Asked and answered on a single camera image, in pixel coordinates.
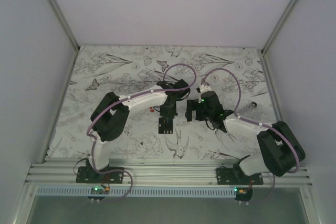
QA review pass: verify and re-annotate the black fuse box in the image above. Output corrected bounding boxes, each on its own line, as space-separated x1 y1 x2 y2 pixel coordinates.
158 118 173 134

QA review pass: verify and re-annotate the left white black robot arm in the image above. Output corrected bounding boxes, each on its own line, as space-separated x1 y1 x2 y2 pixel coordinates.
87 79 190 183

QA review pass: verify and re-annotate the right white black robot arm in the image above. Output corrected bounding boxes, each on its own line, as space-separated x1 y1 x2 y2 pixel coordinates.
185 91 306 185

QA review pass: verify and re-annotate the floral patterned mat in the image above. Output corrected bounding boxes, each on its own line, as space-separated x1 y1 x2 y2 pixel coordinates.
47 46 276 159

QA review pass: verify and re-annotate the silver ratchet wrench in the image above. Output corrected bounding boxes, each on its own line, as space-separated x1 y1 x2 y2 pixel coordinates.
239 101 258 112

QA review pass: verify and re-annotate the right controller board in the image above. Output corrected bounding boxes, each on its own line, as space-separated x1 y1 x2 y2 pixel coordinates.
234 188 254 205

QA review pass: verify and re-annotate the controller board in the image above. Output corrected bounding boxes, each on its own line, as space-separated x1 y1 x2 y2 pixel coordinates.
88 186 110 203
234 188 254 205

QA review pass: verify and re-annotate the left controller board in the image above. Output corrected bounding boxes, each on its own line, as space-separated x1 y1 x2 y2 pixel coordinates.
88 186 110 203

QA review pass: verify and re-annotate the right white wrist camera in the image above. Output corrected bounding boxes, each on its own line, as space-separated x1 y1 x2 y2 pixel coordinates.
196 83 212 94

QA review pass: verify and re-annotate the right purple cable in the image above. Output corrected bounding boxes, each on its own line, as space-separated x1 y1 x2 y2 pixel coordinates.
201 68 302 205

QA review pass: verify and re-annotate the purple cable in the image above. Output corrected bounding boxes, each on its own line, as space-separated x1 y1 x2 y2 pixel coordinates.
86 63 197 204
201 68 302 205

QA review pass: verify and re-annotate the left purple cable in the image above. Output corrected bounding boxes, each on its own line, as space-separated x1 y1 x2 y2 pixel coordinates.
86 63 197 204

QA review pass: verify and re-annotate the aluminium rail base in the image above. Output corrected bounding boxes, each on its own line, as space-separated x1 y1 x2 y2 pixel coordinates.
25 158 313 188

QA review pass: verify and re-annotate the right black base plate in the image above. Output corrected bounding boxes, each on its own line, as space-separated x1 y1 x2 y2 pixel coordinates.
216 166 264 185

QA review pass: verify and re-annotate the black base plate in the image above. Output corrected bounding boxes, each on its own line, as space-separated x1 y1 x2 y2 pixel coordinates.
216 166 264 185
73 158 124 184

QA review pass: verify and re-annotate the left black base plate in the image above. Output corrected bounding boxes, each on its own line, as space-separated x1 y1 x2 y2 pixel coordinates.
73 158 124 184

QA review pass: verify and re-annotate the white slotted cable duct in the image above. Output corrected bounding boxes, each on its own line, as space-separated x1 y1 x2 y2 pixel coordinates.
36 186 235 198

